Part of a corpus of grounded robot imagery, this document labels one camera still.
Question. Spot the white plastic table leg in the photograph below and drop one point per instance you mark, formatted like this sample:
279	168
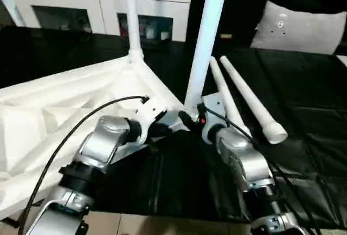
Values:
208	28
132	15
225	91
252	96

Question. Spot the white plastic table top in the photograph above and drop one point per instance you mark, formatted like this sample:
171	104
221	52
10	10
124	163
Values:
40	110

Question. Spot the gold sofa label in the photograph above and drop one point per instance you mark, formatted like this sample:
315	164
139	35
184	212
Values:
226	36

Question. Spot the black work mat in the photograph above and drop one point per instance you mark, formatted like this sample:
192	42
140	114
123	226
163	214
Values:
298	96

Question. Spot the grey printed cushion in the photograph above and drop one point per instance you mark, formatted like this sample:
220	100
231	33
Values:
298	28

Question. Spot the white flat panel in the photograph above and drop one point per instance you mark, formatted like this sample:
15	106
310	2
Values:
343	60

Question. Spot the white slanted pole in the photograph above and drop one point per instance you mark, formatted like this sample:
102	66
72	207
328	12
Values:
12	4

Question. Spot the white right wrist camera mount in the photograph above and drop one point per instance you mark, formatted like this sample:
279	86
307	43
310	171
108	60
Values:
215	104

